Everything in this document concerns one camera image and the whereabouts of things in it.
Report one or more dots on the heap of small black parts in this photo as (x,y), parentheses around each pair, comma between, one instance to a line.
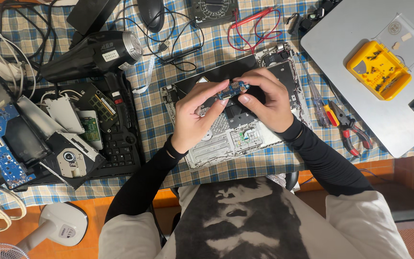
(311,18)

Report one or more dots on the yellow screw box clear lid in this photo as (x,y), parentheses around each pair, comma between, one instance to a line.
(377,70)

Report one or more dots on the person's left hand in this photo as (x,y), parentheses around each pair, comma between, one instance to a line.
(187,122)

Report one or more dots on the blue plaid tablecloth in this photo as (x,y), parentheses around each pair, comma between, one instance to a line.
(207,46)

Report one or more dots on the white fan grille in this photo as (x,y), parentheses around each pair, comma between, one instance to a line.
(0,251)

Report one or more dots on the person's right hand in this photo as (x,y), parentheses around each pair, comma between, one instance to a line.
(275,104)

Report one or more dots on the black multimeter probe lead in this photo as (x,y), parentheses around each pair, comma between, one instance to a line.
(178,57)

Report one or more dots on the small green circuit card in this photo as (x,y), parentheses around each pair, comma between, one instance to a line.
(90,128)

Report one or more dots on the black power adapter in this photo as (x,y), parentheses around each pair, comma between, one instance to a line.
(90,14)

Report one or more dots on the disassembled laptop base chassis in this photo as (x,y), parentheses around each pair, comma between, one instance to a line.
(235,140)

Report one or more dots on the black optical disc drive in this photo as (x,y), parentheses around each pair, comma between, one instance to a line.
(70,162)

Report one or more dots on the black computer mouse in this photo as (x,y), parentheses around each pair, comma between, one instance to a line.
(152,14)

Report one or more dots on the black hair dryer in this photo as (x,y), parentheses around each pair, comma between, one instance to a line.
(92,55)

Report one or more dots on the black multimeter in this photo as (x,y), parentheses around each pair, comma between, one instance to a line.
(214,11)

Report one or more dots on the silver metal drive bracket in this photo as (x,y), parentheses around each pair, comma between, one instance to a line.
(63,113)

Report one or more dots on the closed silver laptop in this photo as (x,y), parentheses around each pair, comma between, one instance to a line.
(379,115)

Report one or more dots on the small blue circuit board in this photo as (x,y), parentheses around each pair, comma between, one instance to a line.
(233,90)

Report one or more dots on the black laptop keyboard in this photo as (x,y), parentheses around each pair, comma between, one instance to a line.
(120,147)

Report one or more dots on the white fan base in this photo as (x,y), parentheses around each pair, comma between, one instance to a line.
(61,225)

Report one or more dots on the red multimeter probe lead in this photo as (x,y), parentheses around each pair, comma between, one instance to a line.
(252,18)

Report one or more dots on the person's beige printed shirt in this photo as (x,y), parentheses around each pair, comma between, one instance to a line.
(246,223)

